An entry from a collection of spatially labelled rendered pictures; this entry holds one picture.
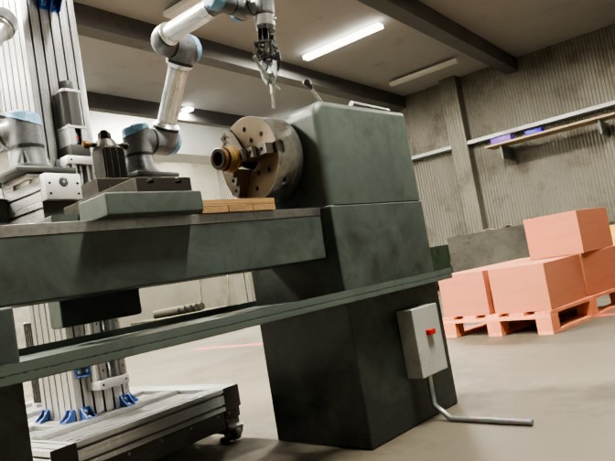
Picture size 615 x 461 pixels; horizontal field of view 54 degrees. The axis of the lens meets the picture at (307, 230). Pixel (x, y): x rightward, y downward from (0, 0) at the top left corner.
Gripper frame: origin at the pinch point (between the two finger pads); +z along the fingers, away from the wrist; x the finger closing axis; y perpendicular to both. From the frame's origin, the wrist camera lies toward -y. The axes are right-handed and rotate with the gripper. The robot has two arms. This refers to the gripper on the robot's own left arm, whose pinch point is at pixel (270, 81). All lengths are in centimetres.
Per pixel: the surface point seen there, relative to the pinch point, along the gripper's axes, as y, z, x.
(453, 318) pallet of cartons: -220, 128, 67
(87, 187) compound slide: 58, 40, -43
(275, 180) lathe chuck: 18.5, 38.9, 4.5
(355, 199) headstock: -1, 47, 30
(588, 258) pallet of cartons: -237, 90, 164
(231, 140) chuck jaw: 13.7, 22.8, -12.3
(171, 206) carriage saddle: 70, 48, -11
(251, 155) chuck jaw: 21.4, 30.0, -2.7
